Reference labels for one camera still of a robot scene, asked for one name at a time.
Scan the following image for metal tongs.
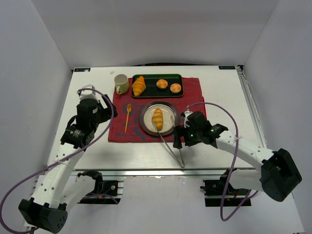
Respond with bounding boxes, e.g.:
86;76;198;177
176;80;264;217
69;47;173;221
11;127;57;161
152;122;184;168

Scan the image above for small striped croissant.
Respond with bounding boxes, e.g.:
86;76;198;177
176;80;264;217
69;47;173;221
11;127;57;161
152;108;163;131

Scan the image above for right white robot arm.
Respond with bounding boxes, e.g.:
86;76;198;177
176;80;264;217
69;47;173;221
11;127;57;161
173;111;302;202

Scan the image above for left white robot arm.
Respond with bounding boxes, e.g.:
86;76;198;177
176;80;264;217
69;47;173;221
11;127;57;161
19;94;117;234

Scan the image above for orange plastic fork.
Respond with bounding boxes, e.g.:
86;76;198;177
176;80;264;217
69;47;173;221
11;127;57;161
124;103;132;133

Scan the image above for dark rimmed white plate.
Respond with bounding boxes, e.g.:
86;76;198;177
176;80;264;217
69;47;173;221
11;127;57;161
138;100;180;136

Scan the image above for pale green mug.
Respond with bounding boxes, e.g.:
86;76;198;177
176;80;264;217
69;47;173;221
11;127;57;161
114;74;129;95

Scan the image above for red patterned placemat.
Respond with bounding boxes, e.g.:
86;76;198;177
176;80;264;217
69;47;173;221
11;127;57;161
108;78;204;143

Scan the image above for large orange croissant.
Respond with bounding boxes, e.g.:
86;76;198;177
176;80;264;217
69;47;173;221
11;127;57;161
132;76;146;97

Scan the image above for left blue label sticker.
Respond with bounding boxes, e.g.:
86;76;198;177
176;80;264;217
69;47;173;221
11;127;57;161
74;68;91;72

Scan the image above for blue label sticker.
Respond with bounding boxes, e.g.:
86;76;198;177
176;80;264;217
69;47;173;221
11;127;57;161
74;68;91;72
218;66;236;70

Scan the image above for right round bun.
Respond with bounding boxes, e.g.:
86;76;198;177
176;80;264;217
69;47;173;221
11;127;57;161
170;83;182;94

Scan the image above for round bun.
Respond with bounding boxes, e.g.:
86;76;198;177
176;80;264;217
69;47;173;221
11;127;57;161
170;83;182;94
156;79;168;89

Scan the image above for left round bun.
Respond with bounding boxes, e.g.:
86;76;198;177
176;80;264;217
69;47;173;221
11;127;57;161
156;79;168;89

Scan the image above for dark green tray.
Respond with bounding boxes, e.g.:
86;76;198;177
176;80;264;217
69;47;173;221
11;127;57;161
131;74;184;98

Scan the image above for right blue label sticker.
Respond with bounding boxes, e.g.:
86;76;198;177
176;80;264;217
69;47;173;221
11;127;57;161
218;66;236;70

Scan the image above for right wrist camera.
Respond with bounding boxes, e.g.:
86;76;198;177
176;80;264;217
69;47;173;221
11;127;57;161
183;110;193;128

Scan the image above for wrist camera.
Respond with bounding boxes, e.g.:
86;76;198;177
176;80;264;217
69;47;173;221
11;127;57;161
77;84;97;100
183;110;193;128

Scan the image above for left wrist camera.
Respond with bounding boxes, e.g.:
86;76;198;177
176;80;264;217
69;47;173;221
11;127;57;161
77;84;97;100

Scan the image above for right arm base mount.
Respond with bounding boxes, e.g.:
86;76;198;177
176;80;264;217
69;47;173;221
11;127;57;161
200;180;248;207

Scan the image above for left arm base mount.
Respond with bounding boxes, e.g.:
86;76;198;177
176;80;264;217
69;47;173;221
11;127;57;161
79;180;123;205

